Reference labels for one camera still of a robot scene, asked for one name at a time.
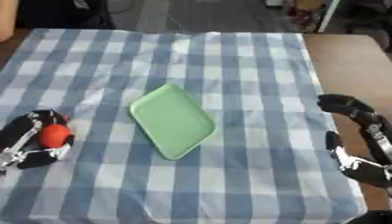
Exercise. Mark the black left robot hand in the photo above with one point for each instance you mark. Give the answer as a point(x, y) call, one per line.
point(30, 159)

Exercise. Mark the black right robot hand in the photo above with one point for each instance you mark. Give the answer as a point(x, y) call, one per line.
point(365, 137)

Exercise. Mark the red round toy fruit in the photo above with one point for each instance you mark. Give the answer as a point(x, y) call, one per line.
point(54, 135)

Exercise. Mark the white pole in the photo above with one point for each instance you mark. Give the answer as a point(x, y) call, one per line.
point(328, 15)

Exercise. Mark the green plastic tray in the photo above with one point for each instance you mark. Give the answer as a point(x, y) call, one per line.
point(172, 121)

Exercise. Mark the black bag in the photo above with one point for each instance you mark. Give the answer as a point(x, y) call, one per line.
point(61, 13)

